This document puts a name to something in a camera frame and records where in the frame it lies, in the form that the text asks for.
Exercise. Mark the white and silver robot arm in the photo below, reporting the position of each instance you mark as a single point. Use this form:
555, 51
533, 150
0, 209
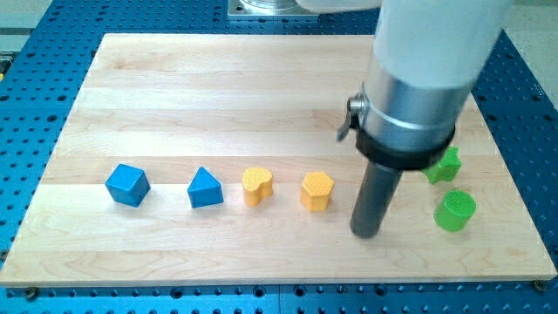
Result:
426, 57

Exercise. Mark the green star block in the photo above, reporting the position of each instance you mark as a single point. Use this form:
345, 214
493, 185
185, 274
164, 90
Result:
446, 168

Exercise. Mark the yellow heart block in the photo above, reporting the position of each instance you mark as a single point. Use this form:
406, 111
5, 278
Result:
257, 184

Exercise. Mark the yellow hexagon block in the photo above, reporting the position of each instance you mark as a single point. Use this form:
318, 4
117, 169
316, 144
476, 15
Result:
316, 189

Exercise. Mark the blue triangular prism block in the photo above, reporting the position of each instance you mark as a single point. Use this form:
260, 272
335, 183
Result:
204, 189

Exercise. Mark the wooden board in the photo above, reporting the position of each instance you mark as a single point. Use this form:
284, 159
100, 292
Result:
170, 104

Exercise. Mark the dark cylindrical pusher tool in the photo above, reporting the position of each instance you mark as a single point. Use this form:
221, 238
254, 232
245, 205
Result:
377, 189

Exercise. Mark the blue cube block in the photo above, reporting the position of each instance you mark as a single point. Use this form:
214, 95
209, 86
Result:
128, 185

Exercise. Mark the green cylinder block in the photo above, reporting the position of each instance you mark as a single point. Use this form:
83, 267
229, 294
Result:
455, 210

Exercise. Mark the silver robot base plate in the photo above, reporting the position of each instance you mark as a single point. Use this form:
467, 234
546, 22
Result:
266, 8

